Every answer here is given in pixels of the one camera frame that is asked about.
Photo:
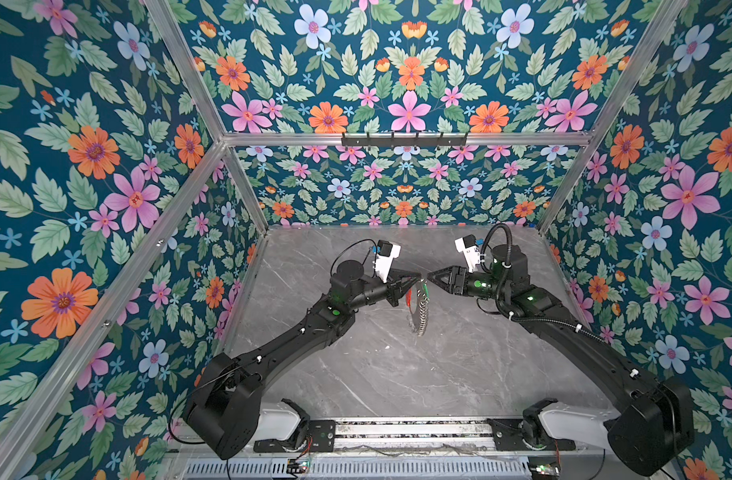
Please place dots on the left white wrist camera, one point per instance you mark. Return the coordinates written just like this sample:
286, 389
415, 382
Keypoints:
386, 253

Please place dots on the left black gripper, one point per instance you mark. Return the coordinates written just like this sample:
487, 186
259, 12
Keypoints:
398, 287

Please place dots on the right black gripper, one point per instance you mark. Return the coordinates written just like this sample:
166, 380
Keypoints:
458, 280

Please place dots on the black hook rail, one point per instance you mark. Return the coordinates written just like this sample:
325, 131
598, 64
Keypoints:
391, 140

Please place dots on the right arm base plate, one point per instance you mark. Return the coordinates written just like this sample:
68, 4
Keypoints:
514, 434

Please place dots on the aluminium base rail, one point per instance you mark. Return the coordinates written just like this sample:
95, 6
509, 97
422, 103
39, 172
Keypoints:
404, 436

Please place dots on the metal key organizer red handle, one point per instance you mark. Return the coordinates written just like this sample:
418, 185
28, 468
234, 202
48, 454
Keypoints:
418, 315

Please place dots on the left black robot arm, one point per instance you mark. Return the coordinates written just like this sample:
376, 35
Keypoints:
227, 411

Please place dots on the white perforated cable duct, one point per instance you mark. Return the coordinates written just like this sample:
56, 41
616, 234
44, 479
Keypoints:
359, 468

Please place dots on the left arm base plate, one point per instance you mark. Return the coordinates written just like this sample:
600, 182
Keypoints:
311, 436

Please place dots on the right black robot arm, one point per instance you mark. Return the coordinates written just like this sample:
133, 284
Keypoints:
650, 420

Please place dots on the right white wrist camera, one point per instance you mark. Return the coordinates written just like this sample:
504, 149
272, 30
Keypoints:
469, 248

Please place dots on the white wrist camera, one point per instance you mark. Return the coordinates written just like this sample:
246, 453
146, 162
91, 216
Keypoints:
469, 248
386, 253

